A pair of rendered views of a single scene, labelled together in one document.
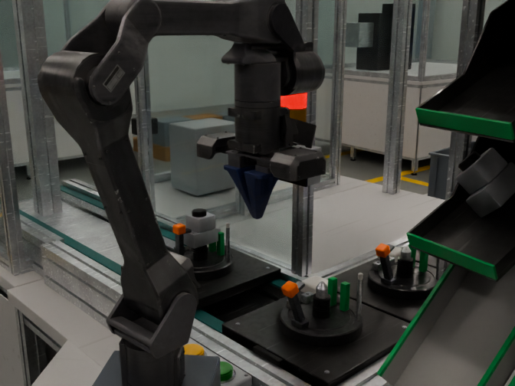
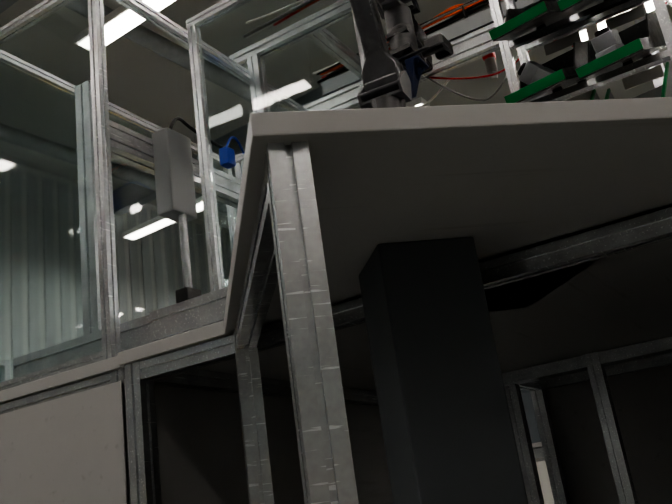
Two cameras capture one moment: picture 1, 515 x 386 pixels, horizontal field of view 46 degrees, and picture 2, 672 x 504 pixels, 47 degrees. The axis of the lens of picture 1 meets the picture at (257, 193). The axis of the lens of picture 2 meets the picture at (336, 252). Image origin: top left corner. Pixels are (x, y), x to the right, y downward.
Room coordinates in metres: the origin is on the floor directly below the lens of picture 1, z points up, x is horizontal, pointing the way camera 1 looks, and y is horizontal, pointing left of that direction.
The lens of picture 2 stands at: (-0.52, 0.64, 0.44)
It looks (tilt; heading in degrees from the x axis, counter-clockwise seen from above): 19 degrees up; 342
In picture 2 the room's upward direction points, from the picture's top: 8 degrees counter-clockwise
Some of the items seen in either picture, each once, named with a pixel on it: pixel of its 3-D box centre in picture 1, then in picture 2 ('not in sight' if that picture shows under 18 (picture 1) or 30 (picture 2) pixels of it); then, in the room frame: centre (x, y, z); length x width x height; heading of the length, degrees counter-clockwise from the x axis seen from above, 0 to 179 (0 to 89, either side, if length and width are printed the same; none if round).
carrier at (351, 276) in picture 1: (405, 264); not in sight; (1.09, -0.29, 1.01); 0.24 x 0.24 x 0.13; 43
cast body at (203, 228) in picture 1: (203, 225); not in sight; (1.19, 0.11, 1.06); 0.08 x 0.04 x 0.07; 133
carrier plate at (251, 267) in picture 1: (200, 271); not in sight; (1.18, 0.12, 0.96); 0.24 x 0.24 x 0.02; 43
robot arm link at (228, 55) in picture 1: (257, 71); (398, 18); (0.76, 0.00, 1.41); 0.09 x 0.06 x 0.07; 138
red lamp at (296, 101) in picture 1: (293, 93); not in sight; (1.15, -0.07, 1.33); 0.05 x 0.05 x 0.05
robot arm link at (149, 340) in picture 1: (149, 312); (382, 91); (0.63, 0.12, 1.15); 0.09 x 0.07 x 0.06; 48
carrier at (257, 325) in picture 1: (321, 302); not in sight; (0.93, -0.11, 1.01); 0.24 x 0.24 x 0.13; 43
